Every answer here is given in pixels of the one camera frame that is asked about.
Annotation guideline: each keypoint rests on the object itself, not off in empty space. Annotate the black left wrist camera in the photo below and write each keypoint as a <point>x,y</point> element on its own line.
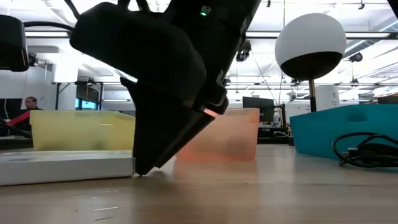
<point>12,43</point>

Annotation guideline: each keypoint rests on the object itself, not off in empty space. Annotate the white globe table lamp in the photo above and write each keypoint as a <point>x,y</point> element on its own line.
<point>311,34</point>

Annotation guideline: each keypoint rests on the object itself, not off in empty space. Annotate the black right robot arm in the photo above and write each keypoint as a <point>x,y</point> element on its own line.
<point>217,37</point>

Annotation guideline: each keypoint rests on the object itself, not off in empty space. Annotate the white printed product box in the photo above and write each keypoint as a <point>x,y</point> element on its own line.
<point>62,168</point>

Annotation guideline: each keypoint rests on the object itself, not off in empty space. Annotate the black ceiling spotlight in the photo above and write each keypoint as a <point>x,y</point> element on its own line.
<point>245,54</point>
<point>356,57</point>
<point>32,59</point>

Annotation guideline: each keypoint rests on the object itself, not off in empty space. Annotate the teal plastic bin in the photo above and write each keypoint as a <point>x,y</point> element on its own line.
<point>320,130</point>

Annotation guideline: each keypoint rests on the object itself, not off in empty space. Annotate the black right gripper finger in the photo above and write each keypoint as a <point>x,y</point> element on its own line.
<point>161,130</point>

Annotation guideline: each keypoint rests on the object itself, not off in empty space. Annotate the black desk monitor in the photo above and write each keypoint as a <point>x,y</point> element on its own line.
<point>264,105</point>

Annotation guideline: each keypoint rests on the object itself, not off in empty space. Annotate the yellow translucent plastic bin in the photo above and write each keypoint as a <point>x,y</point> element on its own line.
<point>77,130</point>

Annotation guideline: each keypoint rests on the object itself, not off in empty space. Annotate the orange translucent plastic bin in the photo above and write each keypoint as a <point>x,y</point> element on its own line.
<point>236,137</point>

